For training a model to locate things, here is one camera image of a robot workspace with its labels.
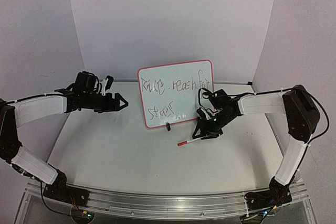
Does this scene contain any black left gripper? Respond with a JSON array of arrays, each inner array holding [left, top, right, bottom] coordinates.
[[83, 92, 129, 113]]

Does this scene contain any whiteboard marker silver body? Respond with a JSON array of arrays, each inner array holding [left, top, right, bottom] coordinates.
[[182, 138, 200, 144]]

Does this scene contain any pink framed whiteboard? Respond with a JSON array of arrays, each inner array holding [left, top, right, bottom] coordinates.
[[138, 59, 214, 129]]

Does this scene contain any red marker cap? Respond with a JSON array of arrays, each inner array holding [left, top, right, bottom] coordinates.
[[177, 142, 187, 147]]

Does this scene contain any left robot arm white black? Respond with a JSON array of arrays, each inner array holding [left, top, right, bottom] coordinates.
[[1, 71, 129, 201]]

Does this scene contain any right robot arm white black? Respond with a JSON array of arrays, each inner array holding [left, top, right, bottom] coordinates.
[[192, 85, 320, 204]]

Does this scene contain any black left whiteboard stand foot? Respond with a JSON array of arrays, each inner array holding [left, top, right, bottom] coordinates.
[[166, 123, 171, 131]]

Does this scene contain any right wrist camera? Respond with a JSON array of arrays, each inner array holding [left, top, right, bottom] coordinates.
[[196, 108, 212, 120]]

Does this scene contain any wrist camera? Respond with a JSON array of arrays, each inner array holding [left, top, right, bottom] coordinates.
[[100, 76, 114, 96], [196, 108, 212, 120]]

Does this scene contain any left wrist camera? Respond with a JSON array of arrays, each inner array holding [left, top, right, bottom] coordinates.
[[100, 76, 114, 96]]

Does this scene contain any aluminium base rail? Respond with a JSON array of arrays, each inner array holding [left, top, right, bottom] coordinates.
[[29, 181, 316, 223]]

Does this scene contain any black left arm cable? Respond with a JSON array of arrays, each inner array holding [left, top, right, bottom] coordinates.
[[5, 91, 77, 211]]

